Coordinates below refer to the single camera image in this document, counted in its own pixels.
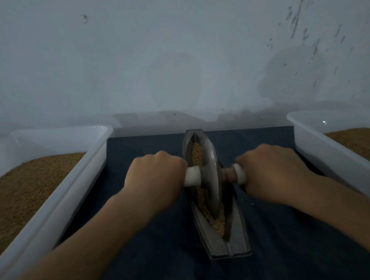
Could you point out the person's left hand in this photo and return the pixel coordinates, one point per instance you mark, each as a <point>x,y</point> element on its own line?
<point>153,179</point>

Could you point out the person's right hand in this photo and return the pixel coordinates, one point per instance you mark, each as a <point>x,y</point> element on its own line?
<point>271,173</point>

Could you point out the white plastic tray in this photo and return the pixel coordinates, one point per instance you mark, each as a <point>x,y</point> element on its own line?
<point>330,157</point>
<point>69,189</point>

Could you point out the small ground grain portion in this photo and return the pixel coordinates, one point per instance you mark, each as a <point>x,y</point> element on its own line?
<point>213,215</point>

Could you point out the boat-shaped metal grinding trough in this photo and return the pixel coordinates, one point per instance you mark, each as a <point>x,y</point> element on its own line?
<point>232,248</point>

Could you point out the person's left forearm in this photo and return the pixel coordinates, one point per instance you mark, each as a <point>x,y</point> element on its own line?
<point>73,254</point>

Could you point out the person's right forearm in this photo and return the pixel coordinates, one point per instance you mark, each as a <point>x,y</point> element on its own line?
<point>349,219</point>

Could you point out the dark blue tablecloth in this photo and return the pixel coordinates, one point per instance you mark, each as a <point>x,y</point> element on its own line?
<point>160,252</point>

